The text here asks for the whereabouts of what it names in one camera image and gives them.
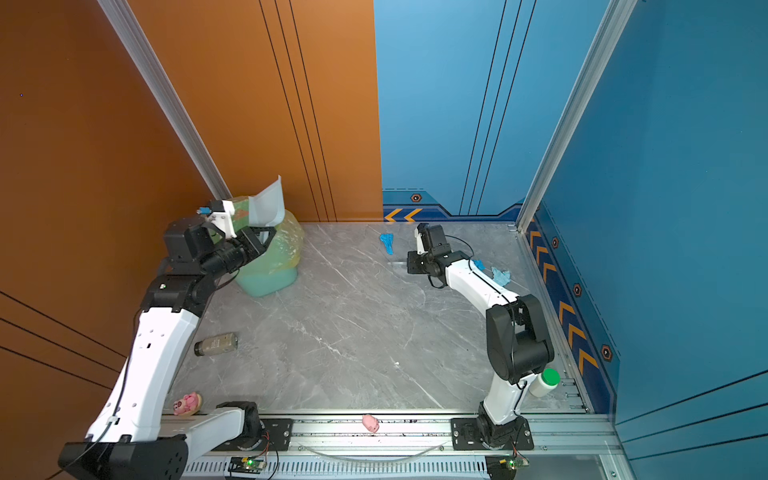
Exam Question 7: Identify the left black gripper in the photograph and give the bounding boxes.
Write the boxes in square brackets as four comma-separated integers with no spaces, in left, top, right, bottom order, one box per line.
[200,225,274,285]

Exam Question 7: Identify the grey-blue plastic dustpan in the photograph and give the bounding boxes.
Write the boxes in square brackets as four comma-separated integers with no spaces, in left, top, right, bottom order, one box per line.
[232,176,285,232]

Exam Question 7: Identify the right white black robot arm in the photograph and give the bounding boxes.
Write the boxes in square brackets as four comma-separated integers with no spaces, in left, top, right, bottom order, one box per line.
[407,223,561,450]

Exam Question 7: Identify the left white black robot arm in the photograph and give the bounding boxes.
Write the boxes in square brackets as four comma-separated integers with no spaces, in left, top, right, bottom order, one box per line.
[58,216,276,479]

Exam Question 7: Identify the clear yellow bin liner bag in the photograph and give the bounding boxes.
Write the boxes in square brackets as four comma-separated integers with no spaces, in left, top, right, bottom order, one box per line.
[238,210,304,278]

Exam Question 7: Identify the green plastic trash bin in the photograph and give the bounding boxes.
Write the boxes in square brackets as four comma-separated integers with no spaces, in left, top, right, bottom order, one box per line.
[235,210,305,298]

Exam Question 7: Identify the blue paper scrap far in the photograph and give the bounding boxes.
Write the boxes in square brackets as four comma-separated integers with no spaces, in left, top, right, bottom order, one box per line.
[379,233,394,255]

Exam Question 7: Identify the light blue paper scrap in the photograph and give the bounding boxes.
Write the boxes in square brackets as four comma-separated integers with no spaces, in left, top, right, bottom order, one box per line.
[492,267,511,287]

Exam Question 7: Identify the dark glass bottle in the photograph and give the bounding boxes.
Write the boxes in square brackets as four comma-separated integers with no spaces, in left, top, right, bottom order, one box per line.
[193,332,238,357]

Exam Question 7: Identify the pink doughnut toy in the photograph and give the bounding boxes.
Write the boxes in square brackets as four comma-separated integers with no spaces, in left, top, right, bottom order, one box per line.
[173,392,202,417]

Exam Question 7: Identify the white bottle green cap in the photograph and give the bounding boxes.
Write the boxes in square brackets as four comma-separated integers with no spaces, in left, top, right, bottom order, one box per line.
[529,368,561,398]

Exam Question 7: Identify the right green circuit board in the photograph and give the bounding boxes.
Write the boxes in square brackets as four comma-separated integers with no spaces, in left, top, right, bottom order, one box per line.
[485,456,530,480]

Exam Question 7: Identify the green circuit board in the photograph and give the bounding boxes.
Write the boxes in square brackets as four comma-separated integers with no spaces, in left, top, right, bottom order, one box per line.
[485,456,530,480]
[226,456,268,477]

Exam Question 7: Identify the left green circuit board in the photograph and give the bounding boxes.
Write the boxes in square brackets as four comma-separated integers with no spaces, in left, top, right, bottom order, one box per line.
[226,456,268,477]

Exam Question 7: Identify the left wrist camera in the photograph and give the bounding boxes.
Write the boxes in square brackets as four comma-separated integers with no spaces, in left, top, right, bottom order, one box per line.
[197,200,236,239]

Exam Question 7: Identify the pink toy on rail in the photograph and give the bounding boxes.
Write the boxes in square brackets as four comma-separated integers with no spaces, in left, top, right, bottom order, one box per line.
[361,414,380,434]

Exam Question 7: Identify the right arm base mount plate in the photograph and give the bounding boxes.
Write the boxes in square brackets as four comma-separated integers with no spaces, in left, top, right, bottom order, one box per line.
[450,416,535,451]

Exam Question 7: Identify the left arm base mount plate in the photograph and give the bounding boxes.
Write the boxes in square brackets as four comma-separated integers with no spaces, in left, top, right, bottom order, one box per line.
[213,418,294,453]

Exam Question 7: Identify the aluminium front rail frame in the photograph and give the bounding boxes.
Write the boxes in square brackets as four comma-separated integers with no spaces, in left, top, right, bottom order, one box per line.
[161,411,634,479]

